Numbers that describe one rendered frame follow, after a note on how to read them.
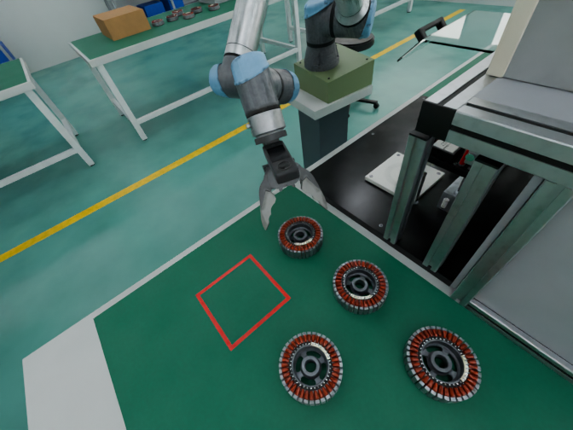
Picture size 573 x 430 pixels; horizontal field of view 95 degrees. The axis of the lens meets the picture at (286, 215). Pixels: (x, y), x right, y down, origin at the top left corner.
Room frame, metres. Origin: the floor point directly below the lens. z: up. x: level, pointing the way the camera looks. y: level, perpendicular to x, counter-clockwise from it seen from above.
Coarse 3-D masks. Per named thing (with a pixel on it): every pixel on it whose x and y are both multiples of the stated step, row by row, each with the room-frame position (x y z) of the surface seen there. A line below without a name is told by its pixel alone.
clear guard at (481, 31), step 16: (464, 16) 0.76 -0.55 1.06; (480, 16) 0.73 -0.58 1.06; (496, 16) 0.71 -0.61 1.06; (448, 32) 0.67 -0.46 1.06; (464, 32) 0.65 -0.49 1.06; (480, 32) 0.63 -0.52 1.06; (496, 32) 0.62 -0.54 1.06; (416, 48) 0.70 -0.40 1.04; (464, 48) 0.58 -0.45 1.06; (480, 48) 0.56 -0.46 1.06
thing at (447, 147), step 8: (440, 144) 0.45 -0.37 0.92; (448, 144) 0.45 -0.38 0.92; (432, 152) 0.45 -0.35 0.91; (440, 152) 0.43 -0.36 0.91; (448, 152) 0.42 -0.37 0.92; (456, 152) 0.42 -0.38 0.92; (464, 152) 0.44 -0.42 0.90; (432, 160) 0.44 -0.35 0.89; (440, 160) 0.43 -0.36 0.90; (448, 160) 0.41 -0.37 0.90; (456, 160) 0.41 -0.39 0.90; (448, 168) 0.41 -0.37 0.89; (456, 168) 0.39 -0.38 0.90; (464, 168) 0.39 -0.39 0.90; (464, 176) 0.38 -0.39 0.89; (456, 192) 0.38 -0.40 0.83
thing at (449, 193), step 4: (456, 180) 0.42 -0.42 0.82; (460, 180) 0.42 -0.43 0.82; (452, 184) 0.41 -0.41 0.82; (456, 184) 0.41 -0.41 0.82; (448, 188) 0.40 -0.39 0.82; (452, 188) 0.40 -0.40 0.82; (456, 188) 0.40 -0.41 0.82; (444, 192) 0.39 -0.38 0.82; (448, 192) 0.39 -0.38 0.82; (452, 192) 0.39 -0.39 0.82; (444, 196) 0.39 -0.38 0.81; (448, 196) 0.38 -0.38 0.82; (452, 196) 0.38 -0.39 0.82; (440, 200) 0.39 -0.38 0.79; (452, 200) 0.37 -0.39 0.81; (440, 204) 0.39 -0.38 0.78; (448, 204) 0.38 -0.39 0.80; (444, 208) 0.38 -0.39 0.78; (448, 208) 0.37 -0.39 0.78
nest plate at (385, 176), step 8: (392, 160) 0.58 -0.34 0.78; (400, 160) 0.58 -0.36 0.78; (376, 168) 0.57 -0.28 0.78; (384, 168) 0.56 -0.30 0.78; (392, 168) 0.55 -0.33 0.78; (400, 168) 0.55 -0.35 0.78; (432, 168) 0.52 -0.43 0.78; (368, 176) 0.54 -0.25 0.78; (376, 176) 0.53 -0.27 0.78; (384, 176) 0.53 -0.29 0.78; (392, 176) 0.52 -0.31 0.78; (432, 176) 0.49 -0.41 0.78; (440, 176) 0.49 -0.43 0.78; (376, 184) 0.51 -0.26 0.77; (384, 184) 0.50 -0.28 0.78; (392, 184) 0.49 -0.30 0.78; (424, 184) 0.47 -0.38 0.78; (432, 184) 0.46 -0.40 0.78; (392, 192) 0.47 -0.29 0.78; (424, 192) 0.44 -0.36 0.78
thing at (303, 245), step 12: (300, 216) 0.44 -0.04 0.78; (288, 228) 0.41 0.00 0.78; (300, 228) 0.42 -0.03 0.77; (312, 228) 0.40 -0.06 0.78; (288, 240) 0.38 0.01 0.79; (300, 240) 0.37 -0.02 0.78; (312, 240) 0.36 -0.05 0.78; (288, 252) 0.35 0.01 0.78; (300, 252) 0.34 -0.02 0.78; (312, 252) 0.34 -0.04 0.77
